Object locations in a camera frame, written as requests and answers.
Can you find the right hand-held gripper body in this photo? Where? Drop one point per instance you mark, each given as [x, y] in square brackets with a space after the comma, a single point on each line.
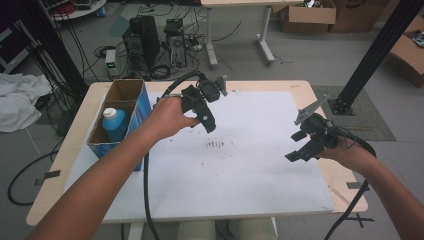
[318, 128]

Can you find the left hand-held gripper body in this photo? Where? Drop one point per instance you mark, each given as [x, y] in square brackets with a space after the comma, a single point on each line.
[208, 90]

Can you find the blue cardboard box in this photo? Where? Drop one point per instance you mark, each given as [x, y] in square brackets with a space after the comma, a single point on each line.
[126, 91]

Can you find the blue bottle with white cap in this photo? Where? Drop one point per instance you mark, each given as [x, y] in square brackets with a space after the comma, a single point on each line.
[115, 128]

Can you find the person's left hand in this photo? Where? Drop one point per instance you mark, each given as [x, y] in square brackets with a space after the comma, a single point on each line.
[168, 116]

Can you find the person's right hand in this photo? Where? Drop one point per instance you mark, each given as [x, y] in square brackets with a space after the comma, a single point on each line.
[350, 155]

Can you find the grey floor mat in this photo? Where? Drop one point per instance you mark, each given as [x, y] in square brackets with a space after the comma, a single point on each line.
[366, 126]

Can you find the small black computer tower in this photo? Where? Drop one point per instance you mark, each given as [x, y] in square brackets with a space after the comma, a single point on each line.
[176, 43]

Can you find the light wooden table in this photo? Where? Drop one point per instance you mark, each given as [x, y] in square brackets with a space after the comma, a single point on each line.
[266, 85]

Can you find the grey tape strip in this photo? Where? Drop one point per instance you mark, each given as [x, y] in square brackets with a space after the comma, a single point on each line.
[355, 185]

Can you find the white foam mat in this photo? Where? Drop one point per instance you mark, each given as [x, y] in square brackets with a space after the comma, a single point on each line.
[233, 186]

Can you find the white-legged desk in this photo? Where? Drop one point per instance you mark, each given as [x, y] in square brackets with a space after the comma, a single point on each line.
[266, 40]

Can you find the large black computer tower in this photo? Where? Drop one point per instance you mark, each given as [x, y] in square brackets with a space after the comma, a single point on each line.
[143, 40]

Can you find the open brown cardboard box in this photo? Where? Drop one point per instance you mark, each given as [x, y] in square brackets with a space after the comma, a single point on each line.
[310, 18]

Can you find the brown cardboard box with flaps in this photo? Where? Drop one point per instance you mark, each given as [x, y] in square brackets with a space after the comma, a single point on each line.
[406, 56]

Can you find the tall brown cardboard box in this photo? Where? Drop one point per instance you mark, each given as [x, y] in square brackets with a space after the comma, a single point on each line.
[360, 15]

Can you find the round white table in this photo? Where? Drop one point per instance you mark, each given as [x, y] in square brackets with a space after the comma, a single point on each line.
[83, 11]

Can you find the dark tape strip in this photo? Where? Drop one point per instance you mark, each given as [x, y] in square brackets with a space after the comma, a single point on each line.
[51, 174]

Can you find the white crumpled cloth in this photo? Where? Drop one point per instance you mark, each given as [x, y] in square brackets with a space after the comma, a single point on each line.
[18, 100]

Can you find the grey metal rack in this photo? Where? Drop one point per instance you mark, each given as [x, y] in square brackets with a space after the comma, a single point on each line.
[13, 46]

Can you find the black aluminium frame post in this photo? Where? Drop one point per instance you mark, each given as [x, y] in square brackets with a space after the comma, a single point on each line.
[376, 50]

